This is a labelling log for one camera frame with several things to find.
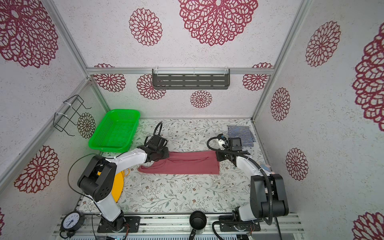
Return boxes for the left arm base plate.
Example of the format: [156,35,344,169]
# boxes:
[97,216,141,233]

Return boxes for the round pressure gauge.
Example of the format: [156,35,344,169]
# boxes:
[59,211,85,240]

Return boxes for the grey wall shelf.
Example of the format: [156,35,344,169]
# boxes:
[152,69,231,90]

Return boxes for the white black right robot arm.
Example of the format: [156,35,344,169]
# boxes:
[207,134,290,225]

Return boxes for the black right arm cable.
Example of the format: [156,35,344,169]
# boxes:
[206,136,274,240]

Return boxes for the yellow hat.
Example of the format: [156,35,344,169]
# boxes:
[111,169,131,203]

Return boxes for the blue white striped tank top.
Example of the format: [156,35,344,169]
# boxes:
[228,126,256,147]

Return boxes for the black wire wall rack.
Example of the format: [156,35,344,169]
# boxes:
[53,95,91,137]

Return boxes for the plush doll toy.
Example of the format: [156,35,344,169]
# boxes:
[260,164,275,175]

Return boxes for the maroon tank top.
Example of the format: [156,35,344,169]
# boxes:
[138,151,220,175]

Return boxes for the green plastic basket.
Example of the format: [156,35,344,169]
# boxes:
[89,109,141,153]

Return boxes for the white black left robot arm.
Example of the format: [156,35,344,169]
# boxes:
[78,135,169,223]

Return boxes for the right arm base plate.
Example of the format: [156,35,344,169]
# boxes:
[219,215,261,232]

